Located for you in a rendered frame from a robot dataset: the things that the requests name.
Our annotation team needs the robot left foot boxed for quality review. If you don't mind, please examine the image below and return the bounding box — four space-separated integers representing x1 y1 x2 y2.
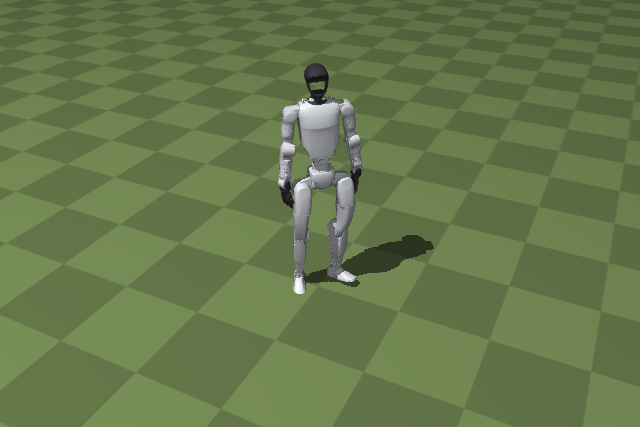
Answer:
327 265 356 282

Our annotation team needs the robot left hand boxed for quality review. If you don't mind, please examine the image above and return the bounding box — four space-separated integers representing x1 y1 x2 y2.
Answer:
350 168 362 193

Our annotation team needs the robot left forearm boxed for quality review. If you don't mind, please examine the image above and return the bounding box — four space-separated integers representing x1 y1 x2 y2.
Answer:
347 133 363 174

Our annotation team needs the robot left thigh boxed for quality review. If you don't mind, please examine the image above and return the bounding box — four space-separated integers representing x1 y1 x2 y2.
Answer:
327 170 356 236

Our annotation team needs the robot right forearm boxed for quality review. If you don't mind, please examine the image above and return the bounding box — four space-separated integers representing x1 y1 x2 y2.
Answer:
278 144 292 189

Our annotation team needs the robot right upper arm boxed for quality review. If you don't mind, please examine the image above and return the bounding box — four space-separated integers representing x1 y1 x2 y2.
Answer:
281 104 299 157

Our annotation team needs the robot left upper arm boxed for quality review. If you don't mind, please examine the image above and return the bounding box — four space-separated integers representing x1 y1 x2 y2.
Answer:
336 99 360 148

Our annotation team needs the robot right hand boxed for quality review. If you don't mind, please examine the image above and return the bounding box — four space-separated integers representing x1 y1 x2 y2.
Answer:
280 181 295 208

